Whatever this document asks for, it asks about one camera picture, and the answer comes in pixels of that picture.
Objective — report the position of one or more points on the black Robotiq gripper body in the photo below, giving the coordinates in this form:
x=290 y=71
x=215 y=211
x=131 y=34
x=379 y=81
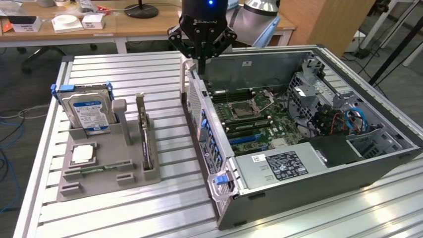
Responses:
x=205 y=15

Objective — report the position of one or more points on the green Nvidia graphics card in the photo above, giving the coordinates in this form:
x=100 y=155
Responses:
x=147 y=143

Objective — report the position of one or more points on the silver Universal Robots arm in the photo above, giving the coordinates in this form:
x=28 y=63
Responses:
x=246 y=23

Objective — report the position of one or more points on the wooden desk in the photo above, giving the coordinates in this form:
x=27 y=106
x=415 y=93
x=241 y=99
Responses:
x=149 y=27

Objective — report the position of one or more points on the black lamp base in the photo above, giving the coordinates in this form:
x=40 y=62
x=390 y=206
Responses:
x=142 y=12

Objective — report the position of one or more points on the black RAM slot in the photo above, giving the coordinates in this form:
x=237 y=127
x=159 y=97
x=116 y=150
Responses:
x=231 y=90
x=233 y=97
x=233 y=100
x=233 y=94

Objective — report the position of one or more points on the thin metal locking lever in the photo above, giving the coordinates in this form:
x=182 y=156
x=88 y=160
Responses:
x=227 y=98

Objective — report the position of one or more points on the metal socket cover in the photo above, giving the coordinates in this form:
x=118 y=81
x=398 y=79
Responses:
x=265 y=98

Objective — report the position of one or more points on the small white labelled box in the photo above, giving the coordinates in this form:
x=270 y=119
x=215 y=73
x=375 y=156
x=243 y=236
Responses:
x=94 y=21

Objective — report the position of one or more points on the CPU socket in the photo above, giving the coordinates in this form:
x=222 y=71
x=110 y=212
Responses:
x=243 y=110

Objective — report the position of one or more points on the wooden cabinet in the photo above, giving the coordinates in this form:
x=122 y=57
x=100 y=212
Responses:
x=330 y=24

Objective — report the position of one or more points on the silver drive cage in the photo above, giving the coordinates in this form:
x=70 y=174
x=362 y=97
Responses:
x=307 y=99

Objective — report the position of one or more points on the installed dark RAM stick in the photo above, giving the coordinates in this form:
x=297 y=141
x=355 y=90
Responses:
x=247 y=126

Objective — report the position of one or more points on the white box with round dish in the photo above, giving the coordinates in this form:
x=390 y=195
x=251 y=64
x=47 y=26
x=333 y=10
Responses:
x=67 y=23

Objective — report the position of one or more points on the green motherboard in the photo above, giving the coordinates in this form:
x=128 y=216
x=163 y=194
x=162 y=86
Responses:
x=281 y=124

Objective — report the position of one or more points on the hard disk in blue caddy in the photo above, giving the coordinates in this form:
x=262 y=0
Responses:
x=90 y=111

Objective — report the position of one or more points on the black office chair base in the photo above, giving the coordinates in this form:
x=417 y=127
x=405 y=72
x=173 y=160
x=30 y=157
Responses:
x=50 y=50

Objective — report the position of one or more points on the blue expansion slot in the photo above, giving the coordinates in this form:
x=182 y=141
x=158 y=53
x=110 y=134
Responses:
x=245 y=140

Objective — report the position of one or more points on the grey cup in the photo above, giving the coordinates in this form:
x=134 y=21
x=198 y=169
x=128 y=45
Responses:
x=46 y=3

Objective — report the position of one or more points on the silver chipset heat sink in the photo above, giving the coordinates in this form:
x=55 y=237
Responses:
x=281 y=142

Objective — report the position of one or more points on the white box with black lid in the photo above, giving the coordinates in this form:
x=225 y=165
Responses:
x=26 y=24

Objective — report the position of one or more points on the black slanted pole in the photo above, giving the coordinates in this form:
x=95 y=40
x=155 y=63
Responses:
x=398 y=50

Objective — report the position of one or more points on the grey power supply unit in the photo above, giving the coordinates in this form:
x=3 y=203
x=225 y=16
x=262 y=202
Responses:
x=265 y=171

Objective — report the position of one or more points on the silver CPU chip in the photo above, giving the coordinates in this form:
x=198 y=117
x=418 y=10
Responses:
x=83 y=153

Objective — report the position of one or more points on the blue case latch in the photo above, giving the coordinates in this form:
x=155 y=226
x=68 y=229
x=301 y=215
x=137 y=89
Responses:
x=221 y=180

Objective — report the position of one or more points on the green loose RAM stick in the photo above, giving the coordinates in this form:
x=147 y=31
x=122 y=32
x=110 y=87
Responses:
x=95 y=169

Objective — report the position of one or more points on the grey metal disk bay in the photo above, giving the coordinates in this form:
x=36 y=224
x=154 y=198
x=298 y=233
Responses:
x=374 y=146

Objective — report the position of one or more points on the grey plastic parts rack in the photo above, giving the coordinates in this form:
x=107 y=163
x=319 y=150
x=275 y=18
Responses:
x=106 y=191

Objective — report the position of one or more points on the dark grey open PC case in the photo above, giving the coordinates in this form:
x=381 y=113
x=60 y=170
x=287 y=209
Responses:
x=298 y=196

